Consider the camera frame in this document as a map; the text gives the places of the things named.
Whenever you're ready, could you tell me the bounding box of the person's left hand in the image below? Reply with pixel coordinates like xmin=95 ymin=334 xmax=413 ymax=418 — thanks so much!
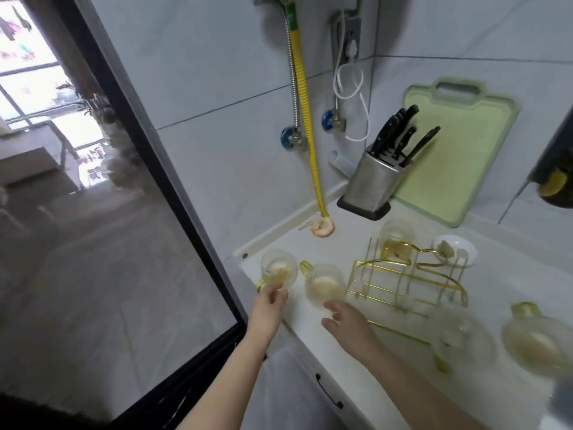
xmin=246 ymin=284 xmax=289 ymax=342

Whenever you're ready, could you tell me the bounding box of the person's right hand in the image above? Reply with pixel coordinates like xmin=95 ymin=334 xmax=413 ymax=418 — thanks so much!
xmin=321 ymin=301 xmax=382 ymax=360

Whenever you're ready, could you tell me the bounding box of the glass cup with gold handle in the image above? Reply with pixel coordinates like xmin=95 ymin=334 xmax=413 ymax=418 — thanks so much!
xmin=426 ymin=305 xmax=497 ymax=375
xmin=500 ymin=302 xmax=573 ymax=379
xmin=379 ymin=219 xmax=417 ymax=261
xmin=299 ymin=260 xmax=346 ymax=310
xmin=255 ymin=249 xmax=299 ymax=293

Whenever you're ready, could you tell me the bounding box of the person's right forearm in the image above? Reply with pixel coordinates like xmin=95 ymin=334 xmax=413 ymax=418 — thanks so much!
xmin=355 ymin=339 xmax=552 ymax=430

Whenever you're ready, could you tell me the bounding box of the person's left forearm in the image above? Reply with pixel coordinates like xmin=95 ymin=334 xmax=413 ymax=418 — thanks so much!
xmin=176 ymin=332 xmax=281 ymax=430

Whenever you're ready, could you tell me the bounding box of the white cabinet door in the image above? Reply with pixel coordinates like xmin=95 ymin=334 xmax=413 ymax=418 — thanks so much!
xmin=251 ymin=327 xmax=381 ymax=430

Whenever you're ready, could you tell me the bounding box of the small white bowl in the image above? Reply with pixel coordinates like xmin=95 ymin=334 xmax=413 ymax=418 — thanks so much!
xmin=432 ymin=234 xmax=479 ymax=267

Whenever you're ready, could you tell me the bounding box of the steel knife block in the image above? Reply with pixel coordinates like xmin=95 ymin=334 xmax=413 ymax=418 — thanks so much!
xmin=337 ymin=145 xmax=413 ymax=221

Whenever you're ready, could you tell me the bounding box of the black framed glass door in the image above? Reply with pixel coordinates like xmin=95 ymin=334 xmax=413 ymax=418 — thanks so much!
xmin=0 ymin=0 xmax=249 ymax=430

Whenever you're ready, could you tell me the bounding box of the light green cutting board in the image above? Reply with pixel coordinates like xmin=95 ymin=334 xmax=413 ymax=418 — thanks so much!
xmin=393 ymin=77 xmax=521 ymax=229

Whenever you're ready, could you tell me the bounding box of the black appliance with yellow part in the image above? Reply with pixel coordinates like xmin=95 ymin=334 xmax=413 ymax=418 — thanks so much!
xmin=527 ymin=115 xmax=573 ymax=209

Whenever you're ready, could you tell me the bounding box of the black cabinet handle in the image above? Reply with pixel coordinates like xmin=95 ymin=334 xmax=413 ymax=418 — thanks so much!
xmin=315 ymin=374 xmax=344 ymax=410

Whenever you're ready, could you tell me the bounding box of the gold wire cup rack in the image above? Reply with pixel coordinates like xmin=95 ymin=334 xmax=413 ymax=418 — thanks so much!
xmin=346 ymin=237 xmax=469 ymax=346

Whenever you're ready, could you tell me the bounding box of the orange and white hose flange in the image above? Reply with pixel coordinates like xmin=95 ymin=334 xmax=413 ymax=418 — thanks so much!
xmin=312 ymin=216 xmax=335 ymax=239

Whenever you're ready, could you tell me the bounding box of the blue-handled water valve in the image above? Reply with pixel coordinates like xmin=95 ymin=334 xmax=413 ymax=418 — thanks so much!
xmin=321 ymin=108 xmax=349 ymax=133
xmin=280 ymin=125 xmax=309 ymax=152

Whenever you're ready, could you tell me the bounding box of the yellow corrugated gas hose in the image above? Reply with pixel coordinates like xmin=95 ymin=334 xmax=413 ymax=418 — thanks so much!
xmin=286 ymin=1 xmax=331 ymax=219

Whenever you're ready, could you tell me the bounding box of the set of black-handled knives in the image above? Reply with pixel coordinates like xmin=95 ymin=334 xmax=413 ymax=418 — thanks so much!
xmin=370 ymin=105 xmax=441 ymax=169

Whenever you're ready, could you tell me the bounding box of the white power cable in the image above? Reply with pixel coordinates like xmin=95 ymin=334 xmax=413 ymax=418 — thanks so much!
xmin=333 ymin=11 xmax=370 ymax=143

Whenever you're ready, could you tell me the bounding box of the silver flexible metal hose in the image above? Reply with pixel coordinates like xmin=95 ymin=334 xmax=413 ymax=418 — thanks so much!
xmin=281 ymin=0 xmax=300 ymax=130

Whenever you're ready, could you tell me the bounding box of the grey wall socket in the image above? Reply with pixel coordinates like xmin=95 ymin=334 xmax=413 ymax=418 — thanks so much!
xmin=330 ymin=9 xmax=363 ymax=59

